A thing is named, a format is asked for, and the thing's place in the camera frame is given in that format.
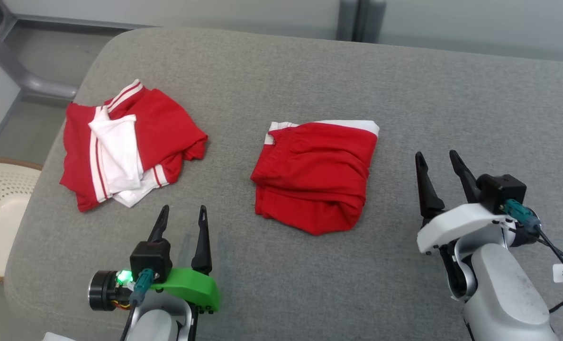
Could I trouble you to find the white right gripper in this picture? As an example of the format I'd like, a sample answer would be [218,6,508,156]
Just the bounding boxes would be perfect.
[415,150,540,256]

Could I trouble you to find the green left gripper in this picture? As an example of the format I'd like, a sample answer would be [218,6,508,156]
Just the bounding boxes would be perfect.
[89,205,220,313]

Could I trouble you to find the red white basketball jersey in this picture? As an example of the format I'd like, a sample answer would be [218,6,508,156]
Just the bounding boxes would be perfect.
[60,80,209,213]

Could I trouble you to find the red shorts with white trim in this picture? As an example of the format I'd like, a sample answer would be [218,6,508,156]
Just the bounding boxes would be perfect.
[251,120,380,236]

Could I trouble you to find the beige wicker chair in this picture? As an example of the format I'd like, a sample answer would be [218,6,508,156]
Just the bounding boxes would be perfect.
[0,158,43,283]

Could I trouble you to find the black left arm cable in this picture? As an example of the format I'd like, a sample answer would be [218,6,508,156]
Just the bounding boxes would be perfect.
[120,269,155,341]

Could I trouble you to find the grey partition post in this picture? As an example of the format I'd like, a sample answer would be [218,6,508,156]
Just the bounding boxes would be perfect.
[337,0,360,42]
[356,0,386,44]

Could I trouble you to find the grey metal frame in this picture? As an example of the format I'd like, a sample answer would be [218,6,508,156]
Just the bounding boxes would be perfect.
[0,0,78,100]

